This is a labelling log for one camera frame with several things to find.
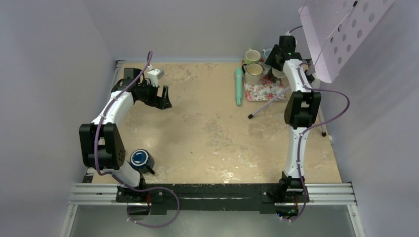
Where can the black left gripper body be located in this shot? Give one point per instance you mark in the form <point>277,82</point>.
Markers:
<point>147,92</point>

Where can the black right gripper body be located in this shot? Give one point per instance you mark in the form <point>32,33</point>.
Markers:
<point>272,60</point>

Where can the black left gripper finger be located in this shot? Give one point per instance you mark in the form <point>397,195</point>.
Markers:
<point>158,103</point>
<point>165,102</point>

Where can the grey white mug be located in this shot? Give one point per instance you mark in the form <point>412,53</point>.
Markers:
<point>265,54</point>

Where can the cream enamel mug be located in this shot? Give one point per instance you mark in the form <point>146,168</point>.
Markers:
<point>252,73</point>

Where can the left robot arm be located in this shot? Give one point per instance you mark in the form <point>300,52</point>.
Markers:
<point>101,144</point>

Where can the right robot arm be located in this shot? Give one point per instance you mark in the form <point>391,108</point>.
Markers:
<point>300,114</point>

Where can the brown mug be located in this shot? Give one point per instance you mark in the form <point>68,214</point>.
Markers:
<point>277,74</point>

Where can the green mug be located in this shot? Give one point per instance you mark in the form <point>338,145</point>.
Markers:
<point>252,56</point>

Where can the dark blue mug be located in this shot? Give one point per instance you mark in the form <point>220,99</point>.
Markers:
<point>142,161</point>

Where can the floral pattern tray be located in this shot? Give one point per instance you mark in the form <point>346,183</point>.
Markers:
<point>265,90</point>

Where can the teal toy microphone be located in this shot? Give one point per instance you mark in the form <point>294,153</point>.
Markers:
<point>239,86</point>

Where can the lilac music stand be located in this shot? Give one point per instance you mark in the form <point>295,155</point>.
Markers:
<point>334,29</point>

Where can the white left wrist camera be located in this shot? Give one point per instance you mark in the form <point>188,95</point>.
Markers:
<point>154,75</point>

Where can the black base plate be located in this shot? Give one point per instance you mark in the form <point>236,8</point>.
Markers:
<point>264,198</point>

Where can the aluminium frame rail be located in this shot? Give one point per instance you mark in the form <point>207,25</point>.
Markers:
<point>207,139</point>

